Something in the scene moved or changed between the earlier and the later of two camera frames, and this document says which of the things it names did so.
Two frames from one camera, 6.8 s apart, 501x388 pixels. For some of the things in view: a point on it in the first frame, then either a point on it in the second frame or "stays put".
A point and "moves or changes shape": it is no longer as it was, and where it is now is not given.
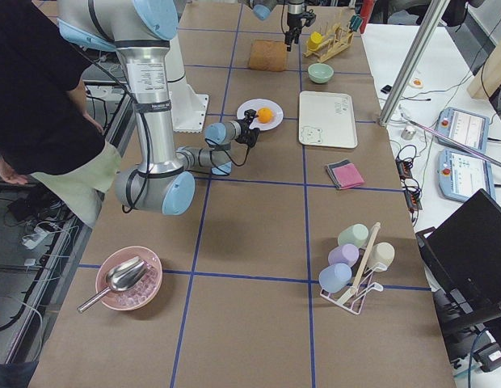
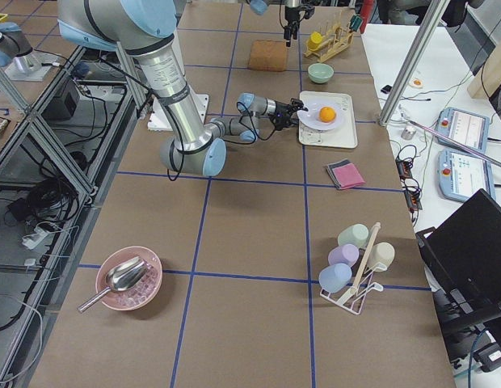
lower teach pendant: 461,175 stays put
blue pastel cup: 334,277 stays put
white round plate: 257,104 moves or changes shape
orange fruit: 265,115 moves or changes shape
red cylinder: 365,11 stays put
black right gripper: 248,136 → 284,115
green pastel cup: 355,234 stays put
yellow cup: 314,40 stays put
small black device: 386,89 stays put
